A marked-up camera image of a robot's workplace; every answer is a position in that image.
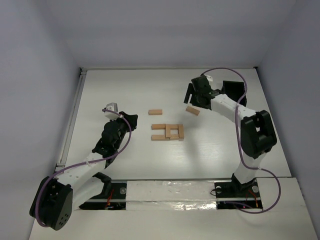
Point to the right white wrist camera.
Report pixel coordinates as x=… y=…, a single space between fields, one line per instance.
x=209 y=78

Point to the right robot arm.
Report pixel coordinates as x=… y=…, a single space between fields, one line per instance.
x=254 y=129

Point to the wooden block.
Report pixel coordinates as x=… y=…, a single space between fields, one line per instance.
x=174 y=126
x=158 y=126
x=181 y=134
x=174 y=137
x=158 y=137
x=192 y=110
x=168 y=131
x=155 y=112

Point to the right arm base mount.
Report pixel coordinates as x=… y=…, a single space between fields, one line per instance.
x=227 y=198

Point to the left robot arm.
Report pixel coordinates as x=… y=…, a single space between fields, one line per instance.
x=64 y=191

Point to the silver tape strip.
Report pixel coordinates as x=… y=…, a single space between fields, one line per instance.
x=178 y=195

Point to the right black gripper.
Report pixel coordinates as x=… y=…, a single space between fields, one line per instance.
x=189 y=93

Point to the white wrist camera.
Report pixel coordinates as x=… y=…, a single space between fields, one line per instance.
x=111 y=108
x=209 y=78

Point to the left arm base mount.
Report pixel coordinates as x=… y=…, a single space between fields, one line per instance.
x=115 y=199

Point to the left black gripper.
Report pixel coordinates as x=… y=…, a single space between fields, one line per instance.
x=129 y=119

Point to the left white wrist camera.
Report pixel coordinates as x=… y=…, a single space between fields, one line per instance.
x=111 y=108

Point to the aluminium side rail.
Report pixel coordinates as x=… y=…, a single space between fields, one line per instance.
x=66 y=141

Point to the black plastic bin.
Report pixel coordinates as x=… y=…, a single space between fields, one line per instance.
x=233 y=89

